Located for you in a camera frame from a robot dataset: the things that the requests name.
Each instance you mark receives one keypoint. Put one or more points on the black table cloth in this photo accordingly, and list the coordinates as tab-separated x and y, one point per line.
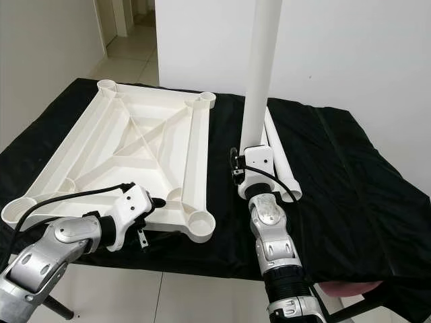
363	202

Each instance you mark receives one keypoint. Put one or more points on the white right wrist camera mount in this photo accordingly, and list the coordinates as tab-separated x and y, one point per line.
259	160

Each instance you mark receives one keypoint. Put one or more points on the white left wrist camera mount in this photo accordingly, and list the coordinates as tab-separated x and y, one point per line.
131	208

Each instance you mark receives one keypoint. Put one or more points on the white plastic table leg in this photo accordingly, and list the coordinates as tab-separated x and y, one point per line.
286	171
259	67
269	134
244	193

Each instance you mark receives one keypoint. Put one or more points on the white plastic table top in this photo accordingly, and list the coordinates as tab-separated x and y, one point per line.
155	128

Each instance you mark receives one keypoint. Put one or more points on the black metal table leg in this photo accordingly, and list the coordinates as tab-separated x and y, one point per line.
57	308
350	311

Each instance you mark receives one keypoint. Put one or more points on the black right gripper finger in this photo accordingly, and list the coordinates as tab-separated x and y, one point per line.
236	159

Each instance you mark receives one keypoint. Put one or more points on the white door frame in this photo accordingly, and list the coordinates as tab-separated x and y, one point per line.
124	13

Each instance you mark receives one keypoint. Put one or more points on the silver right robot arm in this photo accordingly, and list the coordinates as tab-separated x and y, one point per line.
273	235

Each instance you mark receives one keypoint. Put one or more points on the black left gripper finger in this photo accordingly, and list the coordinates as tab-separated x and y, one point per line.
157	202

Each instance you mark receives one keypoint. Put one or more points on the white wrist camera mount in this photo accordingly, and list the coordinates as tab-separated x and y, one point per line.
259	160
131	208

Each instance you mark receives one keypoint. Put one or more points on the pink cloth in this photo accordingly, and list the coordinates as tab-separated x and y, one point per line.
350	289

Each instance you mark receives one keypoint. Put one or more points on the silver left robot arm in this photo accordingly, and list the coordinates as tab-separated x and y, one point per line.
67	235

